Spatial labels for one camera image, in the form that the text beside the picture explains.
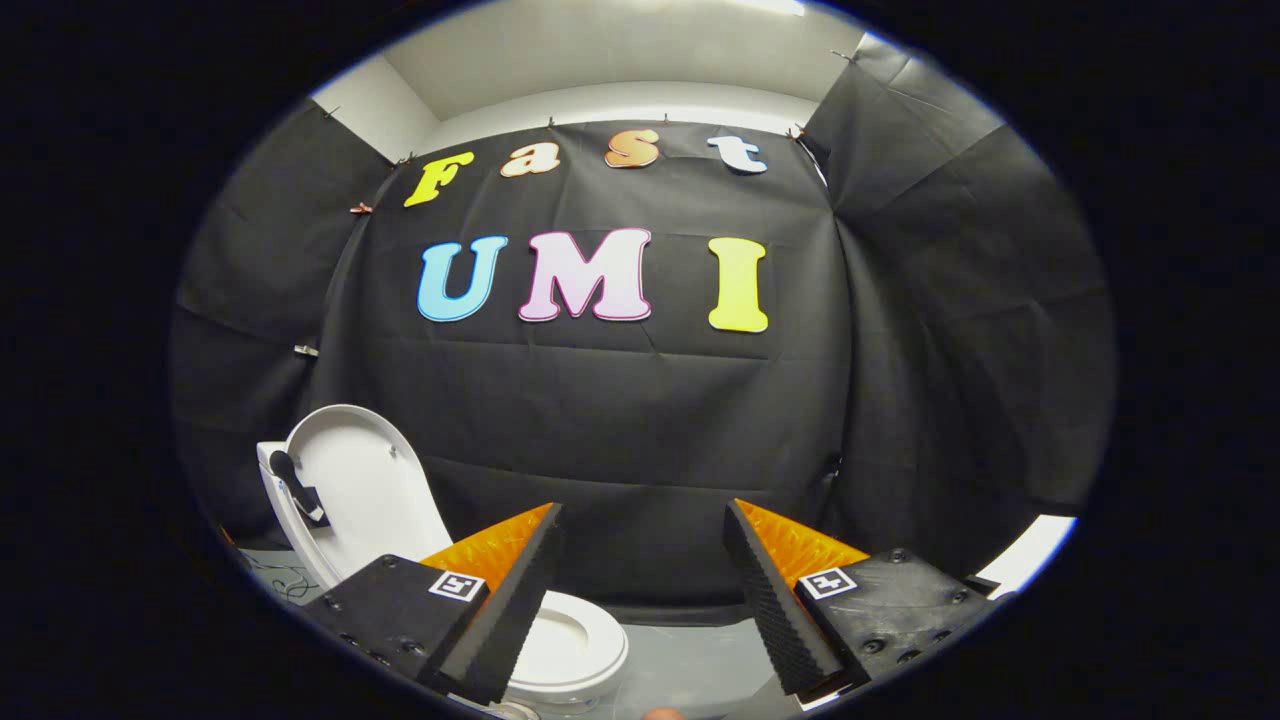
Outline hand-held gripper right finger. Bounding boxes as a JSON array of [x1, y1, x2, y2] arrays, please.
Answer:
[[722, 498, 1016, 701]]

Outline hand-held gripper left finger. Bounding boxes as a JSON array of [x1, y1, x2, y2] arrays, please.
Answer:
[[300, 502, 564, 707]]

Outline white toilet lid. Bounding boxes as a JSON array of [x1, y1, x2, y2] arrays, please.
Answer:
[[285, 404, 454, 587]]

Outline white toilet bowl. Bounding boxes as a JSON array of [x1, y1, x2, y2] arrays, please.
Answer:
[[500, 608, 603, 717]]

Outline black backdrop cloth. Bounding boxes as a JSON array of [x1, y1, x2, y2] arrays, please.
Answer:
[[168, 30, 1118, 611]]

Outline thin dark floor cables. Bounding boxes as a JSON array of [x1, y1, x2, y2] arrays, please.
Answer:
[[243, 558, 319, 603]]

